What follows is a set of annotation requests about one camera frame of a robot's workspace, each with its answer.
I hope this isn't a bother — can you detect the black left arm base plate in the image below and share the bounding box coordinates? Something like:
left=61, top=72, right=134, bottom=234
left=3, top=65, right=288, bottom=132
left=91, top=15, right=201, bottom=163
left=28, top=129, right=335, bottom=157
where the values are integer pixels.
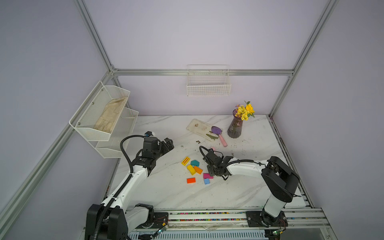
left=137, top=212, right=169, bottom=229

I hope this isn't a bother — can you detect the teal wood block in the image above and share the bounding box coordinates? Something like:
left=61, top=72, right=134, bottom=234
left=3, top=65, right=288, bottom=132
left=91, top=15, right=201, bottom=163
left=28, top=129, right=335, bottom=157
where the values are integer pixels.
left=191, top=160, right=200, bottom=167

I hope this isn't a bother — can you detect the white mesh shelf basket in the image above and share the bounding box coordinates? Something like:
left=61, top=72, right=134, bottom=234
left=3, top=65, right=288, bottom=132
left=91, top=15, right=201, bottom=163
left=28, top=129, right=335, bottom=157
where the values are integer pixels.
left=69, top=82, right=130, bottom=142
left=96, top=108, right=139, bottom=159

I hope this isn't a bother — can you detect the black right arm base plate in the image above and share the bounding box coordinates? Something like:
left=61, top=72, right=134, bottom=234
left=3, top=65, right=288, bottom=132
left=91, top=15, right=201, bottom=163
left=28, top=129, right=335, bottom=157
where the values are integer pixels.
left=246, top=210, right=288, bottom=228

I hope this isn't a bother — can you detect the yellow flower bouquet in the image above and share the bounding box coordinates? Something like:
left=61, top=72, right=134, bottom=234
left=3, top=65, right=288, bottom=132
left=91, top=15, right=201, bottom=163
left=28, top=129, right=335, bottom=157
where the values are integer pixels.
left=234, top=102, right=255, bottom=121

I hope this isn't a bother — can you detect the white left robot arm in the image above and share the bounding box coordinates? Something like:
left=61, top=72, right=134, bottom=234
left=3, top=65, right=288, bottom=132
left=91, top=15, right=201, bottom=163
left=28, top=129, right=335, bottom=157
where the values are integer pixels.
left=85, top=131, right=175, bottom=240

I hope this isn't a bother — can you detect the white wire wall basket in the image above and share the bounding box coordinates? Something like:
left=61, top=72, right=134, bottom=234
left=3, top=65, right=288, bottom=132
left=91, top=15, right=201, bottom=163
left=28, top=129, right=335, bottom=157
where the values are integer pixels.
left=187, top=65, right=232, bottom=97

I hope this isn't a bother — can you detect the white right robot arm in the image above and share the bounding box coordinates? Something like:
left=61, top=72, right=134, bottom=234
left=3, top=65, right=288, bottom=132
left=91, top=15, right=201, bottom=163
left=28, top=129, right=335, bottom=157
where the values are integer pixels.
left=199, top=146, right=300, bottom=227

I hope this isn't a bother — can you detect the orange wood block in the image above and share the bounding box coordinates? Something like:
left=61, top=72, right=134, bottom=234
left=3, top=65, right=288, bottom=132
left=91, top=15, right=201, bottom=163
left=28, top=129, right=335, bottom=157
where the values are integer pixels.
left=194, top=166, right=203, bottom=175

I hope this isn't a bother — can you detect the white mesh lower shelf basket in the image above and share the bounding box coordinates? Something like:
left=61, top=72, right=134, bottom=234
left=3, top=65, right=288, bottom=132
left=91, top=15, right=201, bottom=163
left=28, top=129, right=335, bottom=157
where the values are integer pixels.
left=96, top=108, right=139, bottom=159

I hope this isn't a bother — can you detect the white mesh upper shelf basket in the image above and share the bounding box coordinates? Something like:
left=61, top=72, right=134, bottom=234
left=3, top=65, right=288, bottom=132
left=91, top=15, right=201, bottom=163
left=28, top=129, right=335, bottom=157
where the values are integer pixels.
left=69, top=82, right=130, bottom=142

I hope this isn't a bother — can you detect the magenta wood block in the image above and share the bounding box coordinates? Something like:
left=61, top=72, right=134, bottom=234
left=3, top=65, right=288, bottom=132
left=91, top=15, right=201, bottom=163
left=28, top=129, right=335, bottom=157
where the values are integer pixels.
left=203, top=173, right=214, bottom=179

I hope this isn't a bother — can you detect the beige dirty cloth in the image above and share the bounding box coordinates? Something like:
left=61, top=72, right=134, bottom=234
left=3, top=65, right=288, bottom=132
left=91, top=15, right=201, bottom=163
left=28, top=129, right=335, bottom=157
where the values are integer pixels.
left=186, top=119, right=219, bottom=142

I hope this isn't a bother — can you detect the yellow wood block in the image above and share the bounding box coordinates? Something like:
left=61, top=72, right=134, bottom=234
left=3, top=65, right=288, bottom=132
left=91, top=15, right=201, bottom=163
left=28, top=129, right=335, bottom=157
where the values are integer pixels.
left=187, top=165, right=196, bottom=175

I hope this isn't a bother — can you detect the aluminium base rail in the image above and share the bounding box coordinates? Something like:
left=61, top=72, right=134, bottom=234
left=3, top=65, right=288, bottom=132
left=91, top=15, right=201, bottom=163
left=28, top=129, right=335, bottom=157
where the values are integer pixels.
left=132, top=208, right=331, bottom=231

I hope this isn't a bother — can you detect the beige glove in basket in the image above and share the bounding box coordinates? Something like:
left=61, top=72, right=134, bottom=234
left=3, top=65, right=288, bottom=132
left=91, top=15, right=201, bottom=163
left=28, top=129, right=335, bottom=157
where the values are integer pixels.
left=94, top=97, right=128, bottom=134

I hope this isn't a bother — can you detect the yellow red striped block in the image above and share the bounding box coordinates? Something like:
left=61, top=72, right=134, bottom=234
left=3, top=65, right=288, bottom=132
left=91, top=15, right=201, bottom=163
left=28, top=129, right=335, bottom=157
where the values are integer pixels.
left=181, top=157, right=191, bottom=166

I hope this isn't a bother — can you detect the red orange flat block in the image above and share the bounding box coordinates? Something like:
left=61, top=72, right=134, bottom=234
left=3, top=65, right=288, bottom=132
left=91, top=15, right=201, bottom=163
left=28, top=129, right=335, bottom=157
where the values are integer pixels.
left=187, top=178, right=196, bottom=184

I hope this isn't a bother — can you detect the purple glass vase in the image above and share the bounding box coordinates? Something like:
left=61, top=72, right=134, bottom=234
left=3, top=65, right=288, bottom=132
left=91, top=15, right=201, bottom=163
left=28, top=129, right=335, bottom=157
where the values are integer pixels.
left=227, top=110, right=243, bottom=139

